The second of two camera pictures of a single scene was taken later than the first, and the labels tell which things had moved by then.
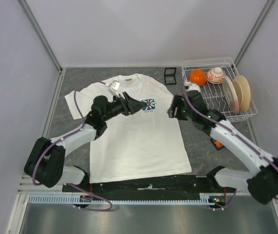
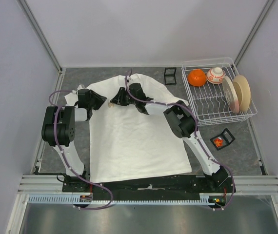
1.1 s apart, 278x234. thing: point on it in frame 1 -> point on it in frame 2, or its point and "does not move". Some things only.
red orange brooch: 218,144 does not move
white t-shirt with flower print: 148,142 does not move
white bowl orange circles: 215,75 does not move
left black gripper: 126,104 -> 100,99
